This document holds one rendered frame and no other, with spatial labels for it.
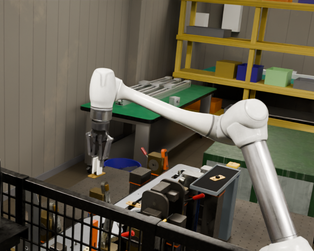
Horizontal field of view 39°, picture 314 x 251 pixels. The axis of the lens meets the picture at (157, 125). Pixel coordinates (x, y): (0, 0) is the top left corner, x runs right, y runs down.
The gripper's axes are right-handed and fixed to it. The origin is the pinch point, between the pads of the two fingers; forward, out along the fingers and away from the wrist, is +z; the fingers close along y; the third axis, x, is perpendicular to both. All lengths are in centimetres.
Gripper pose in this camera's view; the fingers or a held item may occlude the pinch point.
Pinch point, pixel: (97, 166)
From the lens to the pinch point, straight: 189.5
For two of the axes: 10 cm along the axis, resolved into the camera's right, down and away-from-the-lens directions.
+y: -8.7, -2.0, 4.5
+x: -4.8, 1.6, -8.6
